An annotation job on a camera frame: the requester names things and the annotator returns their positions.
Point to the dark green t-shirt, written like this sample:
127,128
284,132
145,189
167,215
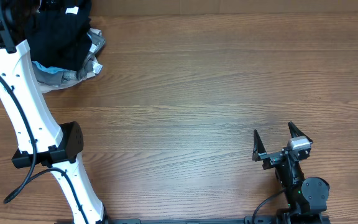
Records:
58,33

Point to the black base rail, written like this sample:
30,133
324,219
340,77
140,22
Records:
246,220

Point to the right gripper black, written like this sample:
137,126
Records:
271,158

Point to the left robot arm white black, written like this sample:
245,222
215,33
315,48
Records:
43,144

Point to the light blue garment in pile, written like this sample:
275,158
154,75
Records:
51,70

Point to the grey garment in pile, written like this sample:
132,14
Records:
82,65

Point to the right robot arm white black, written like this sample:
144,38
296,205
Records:
306,197

